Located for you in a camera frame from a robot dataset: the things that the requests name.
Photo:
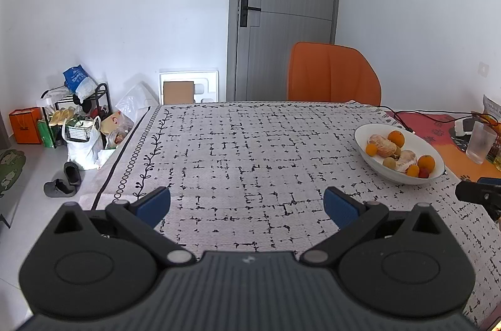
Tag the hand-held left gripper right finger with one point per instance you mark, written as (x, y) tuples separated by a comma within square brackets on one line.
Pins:
[(339, 206)]

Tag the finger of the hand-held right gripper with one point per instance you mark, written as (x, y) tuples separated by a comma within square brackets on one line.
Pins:
[(475, 192), (489, 181)]

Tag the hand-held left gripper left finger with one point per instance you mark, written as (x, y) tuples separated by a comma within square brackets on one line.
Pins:
[(154, 205)]

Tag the dark red round fruit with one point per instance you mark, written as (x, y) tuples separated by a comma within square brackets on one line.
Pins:
[(424, 173)]

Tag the large orange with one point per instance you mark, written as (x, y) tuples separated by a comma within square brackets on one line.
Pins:
[(426, 162)]

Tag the yellow round fruit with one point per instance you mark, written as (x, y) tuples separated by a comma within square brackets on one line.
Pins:
[(388, 163)]

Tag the peeled pomelo piece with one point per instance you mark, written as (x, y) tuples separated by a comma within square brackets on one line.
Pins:
[(381, 146), (407, 159)]

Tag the white oval plate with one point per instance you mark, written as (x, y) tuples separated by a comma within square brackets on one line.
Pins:
[(366, 133)]

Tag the yellow liquid bottle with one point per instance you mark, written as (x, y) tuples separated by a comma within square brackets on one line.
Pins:
[(496, 155)]

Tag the clear plastic cup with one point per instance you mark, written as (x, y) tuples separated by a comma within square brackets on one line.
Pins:
[(480, 143)]

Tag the white charger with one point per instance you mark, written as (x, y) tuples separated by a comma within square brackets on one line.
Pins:
[(465, 127)]

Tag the printed snack packet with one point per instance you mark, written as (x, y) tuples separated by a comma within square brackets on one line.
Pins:
[(493, 110)]

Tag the red and orange mat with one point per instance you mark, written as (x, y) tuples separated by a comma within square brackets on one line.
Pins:
[(434, 127)]

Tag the brown paper bag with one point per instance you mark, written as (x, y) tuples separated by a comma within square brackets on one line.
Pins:
[(115, 127)]

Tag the black slipper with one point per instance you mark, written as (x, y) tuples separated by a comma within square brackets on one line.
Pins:
[(58, 189), (73, 173)]

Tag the medium orange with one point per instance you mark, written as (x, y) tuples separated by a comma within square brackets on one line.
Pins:
[(396, 138)]

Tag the white plastic bag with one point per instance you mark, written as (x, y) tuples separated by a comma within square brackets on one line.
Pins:
[(82, 153)]

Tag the patterned grey tablecloth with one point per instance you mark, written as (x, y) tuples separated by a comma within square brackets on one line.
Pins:
[(254, 159)]

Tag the clear plastic bag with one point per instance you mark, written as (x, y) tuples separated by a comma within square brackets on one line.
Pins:
[(133, 102)]

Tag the brown cardboard sheet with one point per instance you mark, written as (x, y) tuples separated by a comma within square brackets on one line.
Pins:
[(178, 92)]

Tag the black shoe rack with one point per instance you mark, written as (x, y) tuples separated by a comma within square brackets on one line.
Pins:
[(103, 100)]

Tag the pair of yellow slippers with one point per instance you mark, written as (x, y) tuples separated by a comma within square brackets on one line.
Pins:
[(62, 116)]

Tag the orange chair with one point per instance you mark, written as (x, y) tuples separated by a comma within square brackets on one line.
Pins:
[(332, 73)]

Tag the white foam board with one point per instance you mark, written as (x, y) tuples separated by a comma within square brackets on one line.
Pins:
[(207, 80)]

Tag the blue and white bag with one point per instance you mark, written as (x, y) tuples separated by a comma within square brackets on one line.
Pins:
[(78, 80)]

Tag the green rug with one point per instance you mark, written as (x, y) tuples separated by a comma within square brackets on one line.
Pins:
[(11, 170)]

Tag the orange paper bag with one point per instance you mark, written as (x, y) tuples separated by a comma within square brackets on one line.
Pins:
[(25, 125)]

